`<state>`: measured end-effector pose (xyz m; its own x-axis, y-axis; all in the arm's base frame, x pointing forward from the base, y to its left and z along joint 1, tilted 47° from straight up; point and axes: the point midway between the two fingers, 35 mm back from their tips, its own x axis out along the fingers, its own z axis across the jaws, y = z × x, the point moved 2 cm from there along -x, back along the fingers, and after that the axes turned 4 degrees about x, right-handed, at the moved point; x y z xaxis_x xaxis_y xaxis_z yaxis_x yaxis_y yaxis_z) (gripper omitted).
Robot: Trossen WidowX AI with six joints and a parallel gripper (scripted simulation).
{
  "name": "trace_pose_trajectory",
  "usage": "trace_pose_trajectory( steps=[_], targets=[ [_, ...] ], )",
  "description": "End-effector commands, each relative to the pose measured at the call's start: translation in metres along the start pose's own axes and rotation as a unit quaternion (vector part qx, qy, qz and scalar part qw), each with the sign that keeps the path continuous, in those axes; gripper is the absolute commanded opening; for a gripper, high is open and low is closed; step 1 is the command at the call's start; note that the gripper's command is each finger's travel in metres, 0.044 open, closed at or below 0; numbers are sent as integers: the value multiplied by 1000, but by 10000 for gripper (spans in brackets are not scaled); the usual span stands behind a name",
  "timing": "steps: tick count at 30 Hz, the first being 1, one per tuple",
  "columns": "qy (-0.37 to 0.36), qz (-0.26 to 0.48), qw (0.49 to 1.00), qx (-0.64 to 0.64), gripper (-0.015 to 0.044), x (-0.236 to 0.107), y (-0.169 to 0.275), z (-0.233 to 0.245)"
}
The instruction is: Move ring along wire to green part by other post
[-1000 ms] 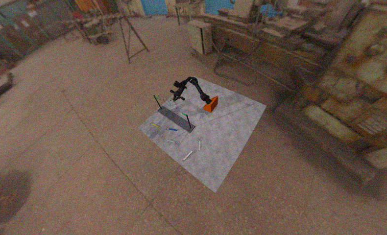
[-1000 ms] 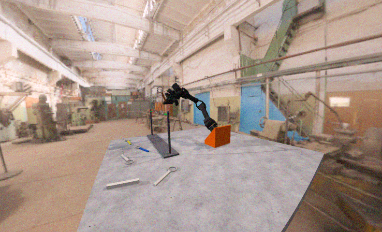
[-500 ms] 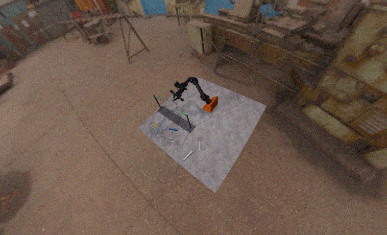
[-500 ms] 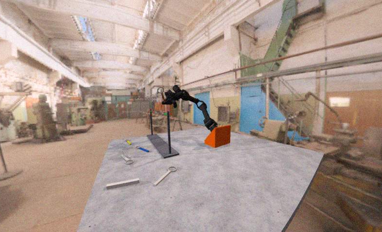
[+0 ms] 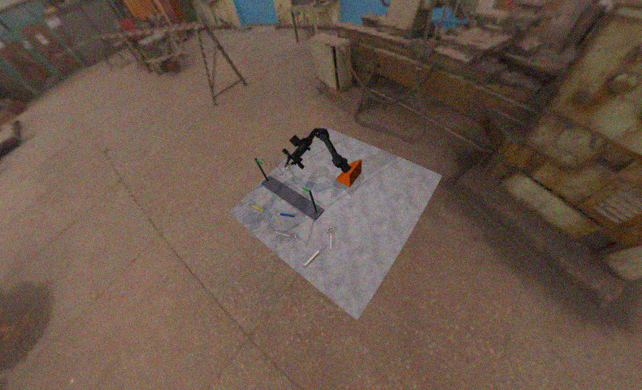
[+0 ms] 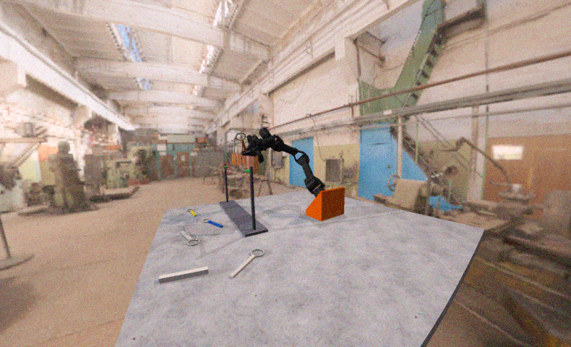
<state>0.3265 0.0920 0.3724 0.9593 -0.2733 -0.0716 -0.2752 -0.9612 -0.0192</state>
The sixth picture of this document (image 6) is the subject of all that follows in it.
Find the white-handled metal ring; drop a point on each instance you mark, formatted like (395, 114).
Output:
(243, 265)
(189, 238)

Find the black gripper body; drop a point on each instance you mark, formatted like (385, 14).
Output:
(257, 151)

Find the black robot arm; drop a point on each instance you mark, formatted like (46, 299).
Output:
(311, 181)

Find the white rectangular bar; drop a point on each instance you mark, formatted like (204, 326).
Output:
(183, 274)

